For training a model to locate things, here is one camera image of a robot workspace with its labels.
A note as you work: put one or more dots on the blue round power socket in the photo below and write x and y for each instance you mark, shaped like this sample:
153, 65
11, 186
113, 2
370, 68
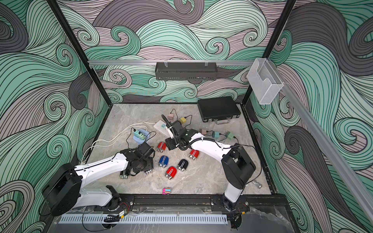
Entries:
145, 133

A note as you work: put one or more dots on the black front mounting rail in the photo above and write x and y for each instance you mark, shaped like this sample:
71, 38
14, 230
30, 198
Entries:
214, 203

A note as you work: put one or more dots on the green charger on blue socket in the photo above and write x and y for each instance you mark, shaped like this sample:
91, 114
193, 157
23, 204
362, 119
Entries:
139, 135

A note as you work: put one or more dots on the pink striped small box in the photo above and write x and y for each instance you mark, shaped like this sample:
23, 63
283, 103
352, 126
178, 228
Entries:
166, 191

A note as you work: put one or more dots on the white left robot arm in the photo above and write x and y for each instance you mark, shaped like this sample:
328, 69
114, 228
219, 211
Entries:
68, 187

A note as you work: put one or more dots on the black wall shelf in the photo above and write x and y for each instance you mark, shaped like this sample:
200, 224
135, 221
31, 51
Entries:
186, 71

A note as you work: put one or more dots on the red shaver front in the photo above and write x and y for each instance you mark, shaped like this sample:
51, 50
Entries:
171, 172

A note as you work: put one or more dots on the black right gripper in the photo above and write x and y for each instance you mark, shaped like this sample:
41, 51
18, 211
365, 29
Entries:
169, 144

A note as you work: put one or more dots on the light green USB charger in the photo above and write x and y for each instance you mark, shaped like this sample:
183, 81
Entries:
230, 135

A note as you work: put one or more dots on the clear acrylic wall holder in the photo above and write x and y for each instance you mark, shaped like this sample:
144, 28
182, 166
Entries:
265, 80

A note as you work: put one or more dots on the black briefcase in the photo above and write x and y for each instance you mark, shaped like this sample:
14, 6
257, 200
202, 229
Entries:
217, 109

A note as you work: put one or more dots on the white slotted cable duct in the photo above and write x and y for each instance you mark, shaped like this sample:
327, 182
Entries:
147, 219

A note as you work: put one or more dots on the yellow USB charger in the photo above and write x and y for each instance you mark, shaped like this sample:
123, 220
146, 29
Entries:
182, 120

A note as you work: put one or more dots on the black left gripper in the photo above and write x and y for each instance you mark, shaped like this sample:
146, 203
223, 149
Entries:
150, 165

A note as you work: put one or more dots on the white long power strip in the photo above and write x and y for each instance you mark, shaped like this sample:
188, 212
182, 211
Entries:
162, 128

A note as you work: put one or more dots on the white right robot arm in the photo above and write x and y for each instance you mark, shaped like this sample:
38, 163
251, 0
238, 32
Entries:
237, 165

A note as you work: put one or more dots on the black shaver right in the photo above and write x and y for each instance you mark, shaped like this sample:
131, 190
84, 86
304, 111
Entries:
182, 165

